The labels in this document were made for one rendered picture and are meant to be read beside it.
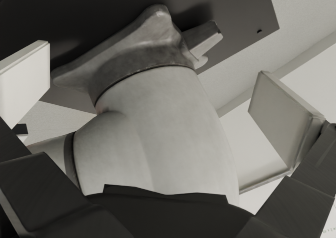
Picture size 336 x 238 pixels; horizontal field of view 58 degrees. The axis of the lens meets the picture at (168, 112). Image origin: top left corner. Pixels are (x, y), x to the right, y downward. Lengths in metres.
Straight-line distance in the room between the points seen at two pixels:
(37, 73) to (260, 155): 3.28
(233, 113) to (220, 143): 3.18
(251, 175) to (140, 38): 3.18
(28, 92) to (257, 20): 0.40
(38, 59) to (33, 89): 0.02
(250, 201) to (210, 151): 3.21
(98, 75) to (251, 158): 3.13
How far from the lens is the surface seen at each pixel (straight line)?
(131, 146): 0.34
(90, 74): 0.41
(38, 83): 0.18
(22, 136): 0.66
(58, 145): 0.38
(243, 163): 3.52
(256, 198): 3.50
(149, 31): 0.38
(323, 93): 3.14
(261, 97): 0.19
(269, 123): 0.18
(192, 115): 0.35
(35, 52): 0.17
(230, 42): 0.52
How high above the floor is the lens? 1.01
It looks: 19 degrees down
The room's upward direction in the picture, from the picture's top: 158 degrees clockwise
